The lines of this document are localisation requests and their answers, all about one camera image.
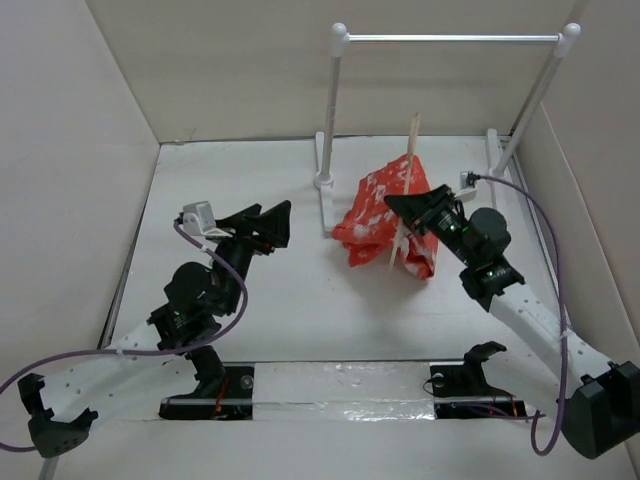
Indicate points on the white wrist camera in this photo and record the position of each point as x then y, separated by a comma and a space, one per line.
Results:
468, 190
197, 220

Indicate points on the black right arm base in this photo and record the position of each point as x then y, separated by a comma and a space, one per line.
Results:
460, 390

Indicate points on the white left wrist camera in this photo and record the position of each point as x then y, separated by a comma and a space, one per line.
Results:
197, 220

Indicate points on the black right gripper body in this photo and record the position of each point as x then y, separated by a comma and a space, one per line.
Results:
447, 224

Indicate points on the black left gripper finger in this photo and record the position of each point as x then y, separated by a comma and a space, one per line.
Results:
273, 225
238, 223

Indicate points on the white clothes rack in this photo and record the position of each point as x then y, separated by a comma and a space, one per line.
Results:
499, 158

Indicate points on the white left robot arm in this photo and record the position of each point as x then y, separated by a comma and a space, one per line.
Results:
63, 407

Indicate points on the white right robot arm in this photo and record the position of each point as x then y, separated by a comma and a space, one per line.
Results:
594, 400

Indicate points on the red white patterned trousers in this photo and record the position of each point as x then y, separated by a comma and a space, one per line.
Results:
368, 229

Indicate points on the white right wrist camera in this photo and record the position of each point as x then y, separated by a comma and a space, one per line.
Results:
468, 190

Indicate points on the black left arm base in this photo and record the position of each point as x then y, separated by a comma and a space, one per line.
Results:
223, 392

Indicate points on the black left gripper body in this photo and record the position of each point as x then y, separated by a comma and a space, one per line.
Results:
239, 251

